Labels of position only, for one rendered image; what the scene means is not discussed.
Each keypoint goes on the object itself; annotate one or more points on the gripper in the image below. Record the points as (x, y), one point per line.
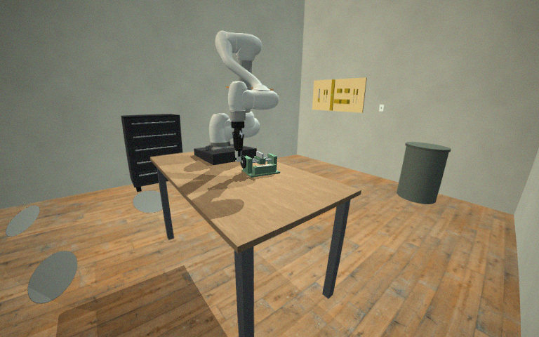
(238, 125)

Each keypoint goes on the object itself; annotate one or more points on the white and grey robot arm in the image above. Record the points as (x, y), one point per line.
(241, 98)

